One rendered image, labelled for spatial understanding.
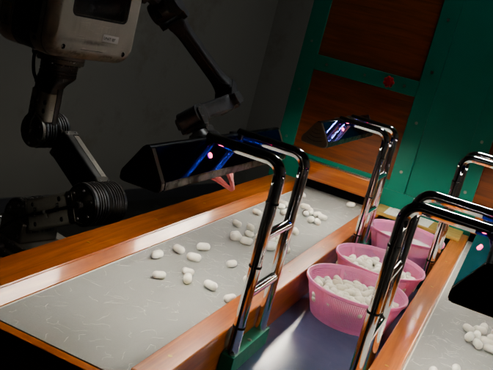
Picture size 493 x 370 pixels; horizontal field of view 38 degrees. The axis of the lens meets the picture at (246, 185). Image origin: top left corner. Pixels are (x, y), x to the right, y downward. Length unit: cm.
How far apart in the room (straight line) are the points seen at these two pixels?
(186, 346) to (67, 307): 25
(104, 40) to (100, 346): 107
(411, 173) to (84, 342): 179
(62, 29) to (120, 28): 21
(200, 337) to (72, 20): 103
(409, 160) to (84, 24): 137
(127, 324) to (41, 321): 16
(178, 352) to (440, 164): 173
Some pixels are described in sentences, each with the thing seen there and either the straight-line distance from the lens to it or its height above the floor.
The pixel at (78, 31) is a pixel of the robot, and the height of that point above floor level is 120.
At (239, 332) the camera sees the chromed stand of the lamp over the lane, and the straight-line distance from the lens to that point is 142.
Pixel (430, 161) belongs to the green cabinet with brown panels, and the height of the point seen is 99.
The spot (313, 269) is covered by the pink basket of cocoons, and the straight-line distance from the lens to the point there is 189.
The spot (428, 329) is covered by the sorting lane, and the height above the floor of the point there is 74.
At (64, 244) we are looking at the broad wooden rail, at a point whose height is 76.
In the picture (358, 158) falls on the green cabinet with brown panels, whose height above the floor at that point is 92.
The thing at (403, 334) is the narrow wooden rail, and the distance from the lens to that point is 166.
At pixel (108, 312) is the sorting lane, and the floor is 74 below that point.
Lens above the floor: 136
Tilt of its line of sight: 13 degrees down
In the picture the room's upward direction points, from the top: 14 degrees clockwise
